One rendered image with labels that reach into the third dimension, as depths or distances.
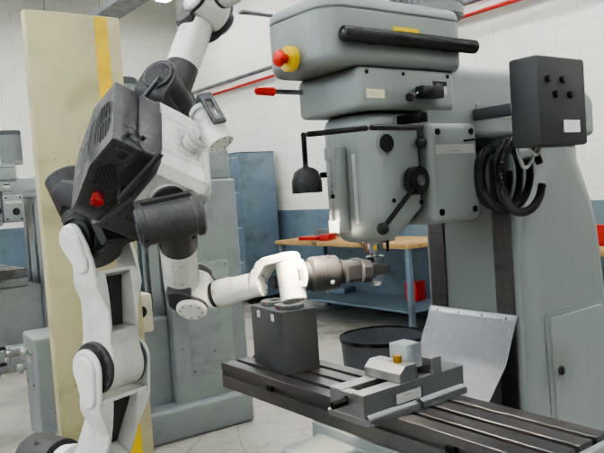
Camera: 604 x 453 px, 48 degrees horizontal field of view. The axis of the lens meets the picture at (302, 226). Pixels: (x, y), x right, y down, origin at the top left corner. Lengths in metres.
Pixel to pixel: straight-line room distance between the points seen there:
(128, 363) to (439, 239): 0.97
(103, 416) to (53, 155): 1.52
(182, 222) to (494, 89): 0.96
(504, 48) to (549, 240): 4.85
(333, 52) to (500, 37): 5.30
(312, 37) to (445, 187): 0.52
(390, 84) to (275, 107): 7.78
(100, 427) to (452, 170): 1.16
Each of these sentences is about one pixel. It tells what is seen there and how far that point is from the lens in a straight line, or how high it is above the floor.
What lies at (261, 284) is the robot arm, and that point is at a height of 1.22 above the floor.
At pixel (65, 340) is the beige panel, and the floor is 0.87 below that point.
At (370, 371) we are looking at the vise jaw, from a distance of 1.74.
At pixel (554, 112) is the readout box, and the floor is 1.59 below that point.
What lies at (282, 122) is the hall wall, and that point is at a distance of 9.30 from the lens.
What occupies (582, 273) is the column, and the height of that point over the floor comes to 1.15.
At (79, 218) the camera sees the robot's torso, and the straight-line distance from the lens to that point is 1.93.
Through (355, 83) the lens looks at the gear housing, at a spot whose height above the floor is 1.69.
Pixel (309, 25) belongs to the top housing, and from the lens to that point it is 1.62.
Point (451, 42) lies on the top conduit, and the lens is 1.80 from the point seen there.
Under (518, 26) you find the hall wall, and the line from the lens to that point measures 6.73.
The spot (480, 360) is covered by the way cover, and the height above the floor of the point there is 0.94.
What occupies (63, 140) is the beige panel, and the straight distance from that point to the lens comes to 3.20.
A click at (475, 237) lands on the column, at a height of 1.28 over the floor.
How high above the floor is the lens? 1.45
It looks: 3 degrees down
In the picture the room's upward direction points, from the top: 4 degrees counter-clockwise
